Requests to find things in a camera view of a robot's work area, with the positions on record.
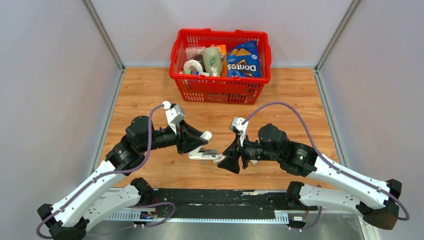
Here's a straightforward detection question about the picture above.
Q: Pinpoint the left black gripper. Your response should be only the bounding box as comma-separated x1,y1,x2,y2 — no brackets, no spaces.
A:
139,118,208,154

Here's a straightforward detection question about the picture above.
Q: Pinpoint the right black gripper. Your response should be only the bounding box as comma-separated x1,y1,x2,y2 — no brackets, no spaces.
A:
217,133,281,175

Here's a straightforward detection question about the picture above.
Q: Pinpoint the white stapler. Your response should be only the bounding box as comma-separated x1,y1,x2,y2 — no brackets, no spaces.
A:
188,131,218,163

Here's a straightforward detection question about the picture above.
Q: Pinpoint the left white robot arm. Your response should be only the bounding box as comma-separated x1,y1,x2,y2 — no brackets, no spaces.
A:
36,114,212,240

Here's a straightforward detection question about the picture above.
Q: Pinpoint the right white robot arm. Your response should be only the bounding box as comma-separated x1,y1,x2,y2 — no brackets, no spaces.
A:
217,123,402,230

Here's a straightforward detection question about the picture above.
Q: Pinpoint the small staple box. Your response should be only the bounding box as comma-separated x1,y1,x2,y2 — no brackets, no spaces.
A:
213,154,226,164

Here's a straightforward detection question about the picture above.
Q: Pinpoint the red plastic shopping basket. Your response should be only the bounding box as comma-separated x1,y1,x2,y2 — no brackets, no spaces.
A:
169,28,272,105

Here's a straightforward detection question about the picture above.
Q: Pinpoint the small white blue box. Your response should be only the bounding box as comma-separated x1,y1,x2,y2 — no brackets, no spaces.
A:
182,70,210,77

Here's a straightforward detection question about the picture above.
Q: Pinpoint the white tape roll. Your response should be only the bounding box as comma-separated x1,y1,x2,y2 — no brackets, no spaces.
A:
183,59,204,72

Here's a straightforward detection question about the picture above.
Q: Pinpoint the beige squeeze bottle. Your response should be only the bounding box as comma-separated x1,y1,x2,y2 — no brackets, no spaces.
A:
202,46,223,77

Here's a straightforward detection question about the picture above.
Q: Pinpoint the clear plastic wrapped packet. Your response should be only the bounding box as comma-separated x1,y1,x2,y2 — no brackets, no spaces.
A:
184,46,206,60

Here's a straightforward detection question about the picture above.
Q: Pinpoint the blue Doritos chip bag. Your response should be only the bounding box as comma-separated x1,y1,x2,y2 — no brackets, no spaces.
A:
226,40,261,78

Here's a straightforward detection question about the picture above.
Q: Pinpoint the orange snack packet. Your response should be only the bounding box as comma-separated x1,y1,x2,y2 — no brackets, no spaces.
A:
211,44,228,77

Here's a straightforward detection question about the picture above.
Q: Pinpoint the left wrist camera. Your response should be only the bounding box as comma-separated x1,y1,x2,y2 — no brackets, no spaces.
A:
163,101,185,135

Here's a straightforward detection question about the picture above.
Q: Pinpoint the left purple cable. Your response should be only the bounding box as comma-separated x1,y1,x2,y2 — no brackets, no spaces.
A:
35,103,172,240

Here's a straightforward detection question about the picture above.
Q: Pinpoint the purple cable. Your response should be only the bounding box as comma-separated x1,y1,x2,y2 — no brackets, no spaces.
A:
35,103,172,240
241,101,411,222

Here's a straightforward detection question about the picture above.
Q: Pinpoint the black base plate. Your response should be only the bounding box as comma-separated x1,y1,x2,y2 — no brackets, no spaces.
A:
139,188,308,218

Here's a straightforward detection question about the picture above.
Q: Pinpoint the white perforated cable tray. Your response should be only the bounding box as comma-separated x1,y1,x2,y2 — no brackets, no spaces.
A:
105,209,290,225

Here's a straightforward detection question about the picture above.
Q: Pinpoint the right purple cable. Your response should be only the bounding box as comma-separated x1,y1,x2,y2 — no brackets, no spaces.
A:
241,101,411,222

